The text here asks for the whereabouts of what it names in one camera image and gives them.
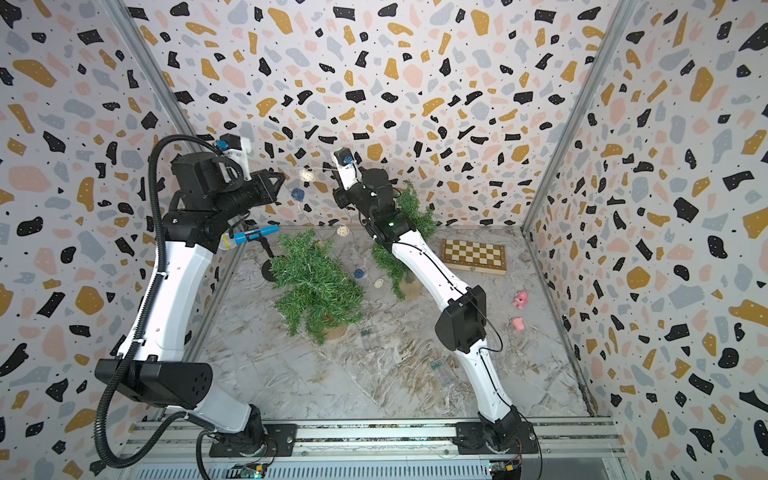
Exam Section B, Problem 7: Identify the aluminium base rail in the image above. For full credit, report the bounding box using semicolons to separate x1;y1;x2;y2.
116;417;634;479

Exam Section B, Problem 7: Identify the wooden chess board box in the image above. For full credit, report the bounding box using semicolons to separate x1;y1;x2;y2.
440;239;507;275

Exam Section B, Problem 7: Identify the green christmas tree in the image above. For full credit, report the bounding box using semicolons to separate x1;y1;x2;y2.
372;181;437;300
272;229;364;344

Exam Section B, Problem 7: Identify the metal left corner post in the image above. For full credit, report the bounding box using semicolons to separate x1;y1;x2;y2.
98;0;247;232

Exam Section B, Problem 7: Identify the green right christmas tree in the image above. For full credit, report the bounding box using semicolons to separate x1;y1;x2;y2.
372;181;437;300

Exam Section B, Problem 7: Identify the metal right corner post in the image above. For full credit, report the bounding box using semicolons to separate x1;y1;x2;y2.
521;0;638;234

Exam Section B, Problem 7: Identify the black corrugated cable conduit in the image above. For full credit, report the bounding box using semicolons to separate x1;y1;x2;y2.
93;134;223;469

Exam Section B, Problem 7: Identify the pink pig toy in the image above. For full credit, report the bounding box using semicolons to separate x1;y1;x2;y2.
513;291;529;309

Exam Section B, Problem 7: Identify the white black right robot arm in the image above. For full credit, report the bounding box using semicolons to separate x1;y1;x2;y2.
333;163;525;453

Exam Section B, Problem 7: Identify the blue toy microphone on stand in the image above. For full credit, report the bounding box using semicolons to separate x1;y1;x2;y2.
218;225;279;283

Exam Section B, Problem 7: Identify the green left christmas tree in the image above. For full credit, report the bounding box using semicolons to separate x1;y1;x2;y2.
272;229;364;344

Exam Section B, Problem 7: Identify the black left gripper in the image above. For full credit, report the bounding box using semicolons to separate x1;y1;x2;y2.
214;169;287;224

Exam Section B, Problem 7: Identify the metal corner post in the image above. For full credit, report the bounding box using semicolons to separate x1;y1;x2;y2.
98;0;247;232
521;0;638;234

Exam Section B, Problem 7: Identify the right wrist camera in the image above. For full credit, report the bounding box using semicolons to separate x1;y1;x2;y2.
333;147;360;190

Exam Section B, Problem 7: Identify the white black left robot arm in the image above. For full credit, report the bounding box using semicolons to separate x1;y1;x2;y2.
94;147;285;468

